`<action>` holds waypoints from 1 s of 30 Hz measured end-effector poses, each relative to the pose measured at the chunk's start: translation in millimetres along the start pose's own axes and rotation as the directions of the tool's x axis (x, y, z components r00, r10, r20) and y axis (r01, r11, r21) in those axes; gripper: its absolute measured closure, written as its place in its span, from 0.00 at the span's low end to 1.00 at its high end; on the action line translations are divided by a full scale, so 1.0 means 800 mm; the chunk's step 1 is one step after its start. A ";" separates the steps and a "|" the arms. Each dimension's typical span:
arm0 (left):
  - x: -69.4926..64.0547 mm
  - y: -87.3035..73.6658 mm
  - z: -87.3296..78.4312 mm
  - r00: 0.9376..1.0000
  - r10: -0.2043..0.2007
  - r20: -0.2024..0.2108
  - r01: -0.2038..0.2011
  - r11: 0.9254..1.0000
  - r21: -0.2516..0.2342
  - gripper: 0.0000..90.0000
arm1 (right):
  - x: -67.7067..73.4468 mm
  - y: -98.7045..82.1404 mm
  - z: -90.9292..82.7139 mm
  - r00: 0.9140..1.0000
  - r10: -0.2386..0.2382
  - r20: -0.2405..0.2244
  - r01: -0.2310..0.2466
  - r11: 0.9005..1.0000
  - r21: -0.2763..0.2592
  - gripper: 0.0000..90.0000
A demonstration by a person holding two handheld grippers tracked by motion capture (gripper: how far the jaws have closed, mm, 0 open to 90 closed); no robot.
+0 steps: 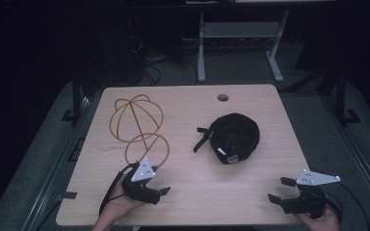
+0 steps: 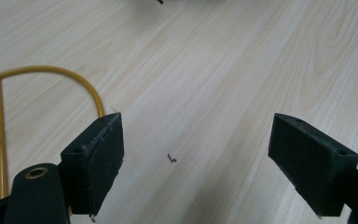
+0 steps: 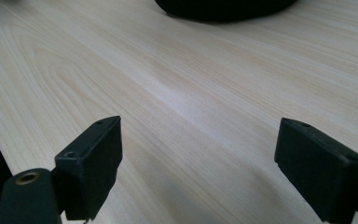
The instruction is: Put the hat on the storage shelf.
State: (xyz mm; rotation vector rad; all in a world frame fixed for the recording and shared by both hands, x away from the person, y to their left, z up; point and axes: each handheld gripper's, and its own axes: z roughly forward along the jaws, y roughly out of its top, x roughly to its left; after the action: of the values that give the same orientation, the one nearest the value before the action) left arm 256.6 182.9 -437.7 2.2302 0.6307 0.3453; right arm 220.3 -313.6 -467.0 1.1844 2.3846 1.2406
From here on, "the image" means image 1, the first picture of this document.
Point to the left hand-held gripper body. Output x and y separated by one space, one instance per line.
143 171

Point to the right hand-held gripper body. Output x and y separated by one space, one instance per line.
308 202

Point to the black cap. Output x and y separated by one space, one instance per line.
237 138

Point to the white metal table frame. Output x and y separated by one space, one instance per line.
237 29

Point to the person's right hand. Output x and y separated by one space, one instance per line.
326 223

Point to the person's left hand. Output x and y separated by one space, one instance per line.
120 205

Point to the black table edge bracket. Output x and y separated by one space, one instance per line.
67 195

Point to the black metal post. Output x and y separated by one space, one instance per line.
342 96
76 96

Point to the aluminium frame rail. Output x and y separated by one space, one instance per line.
358 160
56 166

